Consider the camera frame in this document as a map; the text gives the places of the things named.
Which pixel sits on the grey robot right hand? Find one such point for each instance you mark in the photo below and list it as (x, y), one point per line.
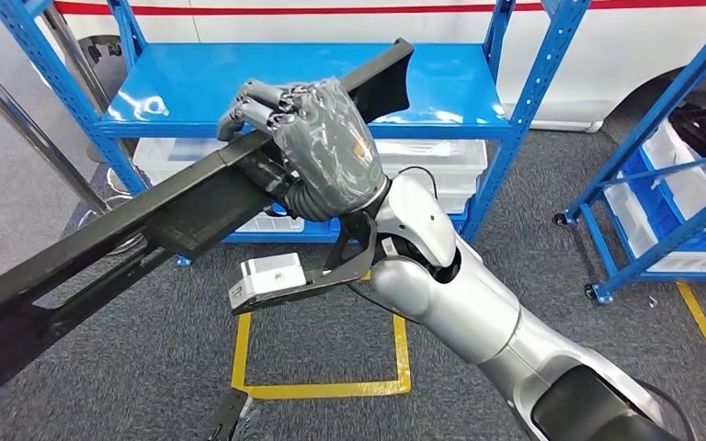
(328, 146)

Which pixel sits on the long black plastic frame part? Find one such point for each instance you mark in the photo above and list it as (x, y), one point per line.
(85, 243)

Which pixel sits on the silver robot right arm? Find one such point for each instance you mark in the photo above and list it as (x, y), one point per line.
(487, 310)

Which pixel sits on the blue metal shelf rack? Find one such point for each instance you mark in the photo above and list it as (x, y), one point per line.
(207, 85)

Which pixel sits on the blue wheeled shelf rack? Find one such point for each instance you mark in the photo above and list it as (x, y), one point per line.
(663, 243)

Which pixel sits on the red barrier belt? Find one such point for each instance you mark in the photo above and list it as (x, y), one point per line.
(328, 8)

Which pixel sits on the metal barrier stanchion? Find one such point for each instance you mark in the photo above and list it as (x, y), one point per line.
(36, 131)
(73, 61)

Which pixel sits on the black robot left foot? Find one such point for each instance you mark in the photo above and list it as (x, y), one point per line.
(231, 420)

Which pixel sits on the white car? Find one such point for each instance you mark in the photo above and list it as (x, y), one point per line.
(621, 55)

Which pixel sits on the small white floor scrap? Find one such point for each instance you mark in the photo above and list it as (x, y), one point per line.
(653, 301)

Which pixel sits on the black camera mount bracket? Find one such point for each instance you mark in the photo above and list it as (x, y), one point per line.
(347, 268)

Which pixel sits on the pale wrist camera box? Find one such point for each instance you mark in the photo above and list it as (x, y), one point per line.
(268, 274)

